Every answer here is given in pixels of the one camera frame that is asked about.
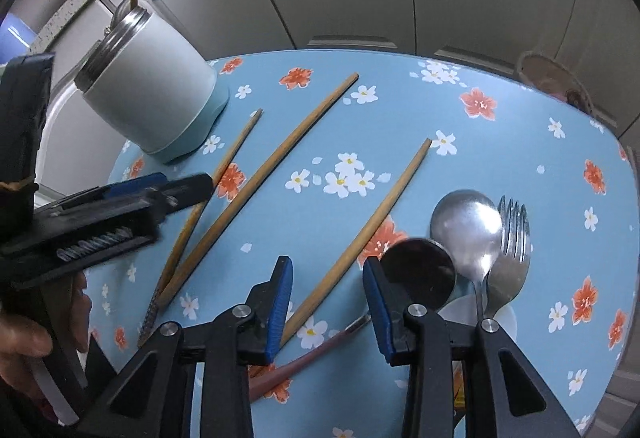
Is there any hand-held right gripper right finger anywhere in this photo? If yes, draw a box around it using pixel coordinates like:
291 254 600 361
362 257 583 438

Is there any reddish brown chopstick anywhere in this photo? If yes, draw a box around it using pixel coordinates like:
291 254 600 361
247 313 373 403

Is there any wicker waste basket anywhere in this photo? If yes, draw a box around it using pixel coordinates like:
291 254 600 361
516 50 596 119

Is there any metal fork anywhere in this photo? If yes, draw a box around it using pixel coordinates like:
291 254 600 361
481 196 532 320

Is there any small round dark spoon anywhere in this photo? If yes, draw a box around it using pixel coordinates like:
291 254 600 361
381 239 457 314

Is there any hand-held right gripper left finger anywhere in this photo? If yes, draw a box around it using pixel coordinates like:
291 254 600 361
75 255 294 438

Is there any person's left hand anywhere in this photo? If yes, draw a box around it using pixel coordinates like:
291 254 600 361
0 270 93 401

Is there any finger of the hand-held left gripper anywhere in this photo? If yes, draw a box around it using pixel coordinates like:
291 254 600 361
147 172 217 220
65 172 169 209

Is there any blue floral tablecloth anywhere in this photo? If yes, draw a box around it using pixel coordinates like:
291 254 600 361
87 50 632 438

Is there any large metal spoon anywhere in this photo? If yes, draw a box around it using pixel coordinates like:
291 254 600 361
430 189 504 321

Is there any white teal utensil holder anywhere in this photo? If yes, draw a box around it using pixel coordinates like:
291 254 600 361
74 0 231 165

